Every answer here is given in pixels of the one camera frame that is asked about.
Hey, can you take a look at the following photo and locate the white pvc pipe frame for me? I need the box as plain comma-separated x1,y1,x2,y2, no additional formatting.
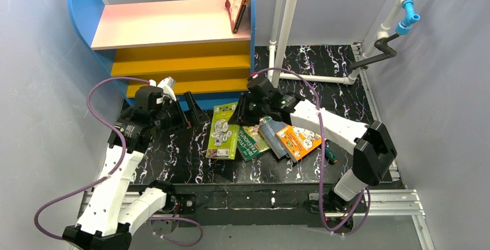
266,0,415,85

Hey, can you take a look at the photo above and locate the blue pipe fitting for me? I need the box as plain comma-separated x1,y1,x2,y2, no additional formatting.
395,0,421,35

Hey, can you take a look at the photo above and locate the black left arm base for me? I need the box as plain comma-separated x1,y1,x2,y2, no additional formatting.
147,180,194,234

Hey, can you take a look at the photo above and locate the green handled screwdriver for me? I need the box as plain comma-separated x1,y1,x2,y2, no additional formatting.
325,148,337,165

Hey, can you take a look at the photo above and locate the grey blue book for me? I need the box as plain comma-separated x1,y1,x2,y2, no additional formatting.
258,117,289,159

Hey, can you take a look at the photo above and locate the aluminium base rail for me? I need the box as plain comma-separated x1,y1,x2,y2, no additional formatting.
70,189,437,250

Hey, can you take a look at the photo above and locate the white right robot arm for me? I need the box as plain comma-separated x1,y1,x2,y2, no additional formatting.
228,74,398,204

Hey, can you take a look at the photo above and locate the lime green treehouse book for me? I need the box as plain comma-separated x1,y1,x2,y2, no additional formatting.
206,102,239,160

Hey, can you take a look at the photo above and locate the blue pink yellow bookshelf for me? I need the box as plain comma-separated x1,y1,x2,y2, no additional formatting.
67,0,256,110

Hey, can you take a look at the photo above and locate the dark green storey treehouse book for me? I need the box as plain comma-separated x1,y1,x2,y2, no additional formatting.
237,118,271,162

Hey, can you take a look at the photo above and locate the black pipe handle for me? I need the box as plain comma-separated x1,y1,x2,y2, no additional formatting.
348,33,401,71

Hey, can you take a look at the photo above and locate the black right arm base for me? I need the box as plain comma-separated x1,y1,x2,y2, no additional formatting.
307,193,354,233

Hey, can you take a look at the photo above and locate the orange cartoon book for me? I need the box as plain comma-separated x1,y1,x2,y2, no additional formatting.
276,125,321,163

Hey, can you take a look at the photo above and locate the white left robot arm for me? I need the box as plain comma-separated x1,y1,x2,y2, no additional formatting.
62,77,210,249

